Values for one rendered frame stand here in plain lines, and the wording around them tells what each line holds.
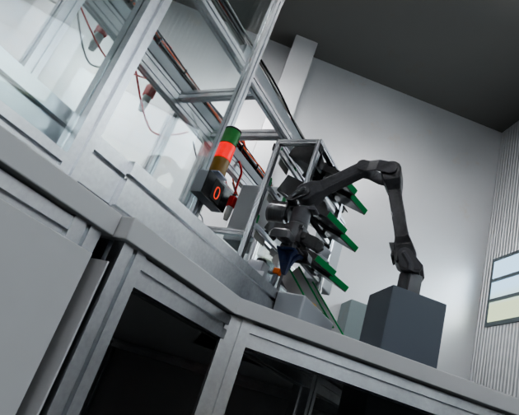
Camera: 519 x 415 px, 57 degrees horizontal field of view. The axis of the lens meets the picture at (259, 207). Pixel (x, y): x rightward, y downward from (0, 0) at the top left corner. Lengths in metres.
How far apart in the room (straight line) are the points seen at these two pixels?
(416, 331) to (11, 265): 0.90
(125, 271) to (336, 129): 5.79
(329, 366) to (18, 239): 0.56
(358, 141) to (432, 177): 1.06
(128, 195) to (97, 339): 0.21
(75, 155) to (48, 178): 0.07
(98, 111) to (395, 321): 0.81
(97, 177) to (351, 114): 5.94
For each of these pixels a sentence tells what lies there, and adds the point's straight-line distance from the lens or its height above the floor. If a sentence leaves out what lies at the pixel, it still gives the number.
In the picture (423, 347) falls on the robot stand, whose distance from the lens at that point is 1.20.
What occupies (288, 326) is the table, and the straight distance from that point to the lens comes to 0.84.
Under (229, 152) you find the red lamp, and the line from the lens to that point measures 1.39.
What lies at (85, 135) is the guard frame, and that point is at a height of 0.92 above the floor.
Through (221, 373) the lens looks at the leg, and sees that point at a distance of 0.84.
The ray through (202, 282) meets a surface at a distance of 0.74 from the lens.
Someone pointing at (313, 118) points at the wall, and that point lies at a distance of 6.30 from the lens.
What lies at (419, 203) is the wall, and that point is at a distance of 6.37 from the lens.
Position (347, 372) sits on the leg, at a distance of 0.90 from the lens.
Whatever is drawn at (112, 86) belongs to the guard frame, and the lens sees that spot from 0.65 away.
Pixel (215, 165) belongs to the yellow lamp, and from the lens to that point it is 1.37.
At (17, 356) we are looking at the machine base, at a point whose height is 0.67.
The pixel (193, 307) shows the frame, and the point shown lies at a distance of 0.76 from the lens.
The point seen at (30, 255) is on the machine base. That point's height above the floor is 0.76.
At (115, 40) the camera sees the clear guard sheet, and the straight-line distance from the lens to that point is 0.69.
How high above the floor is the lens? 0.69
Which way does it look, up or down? 23 degrees up
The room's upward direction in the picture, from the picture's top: 19 degrees clockwise
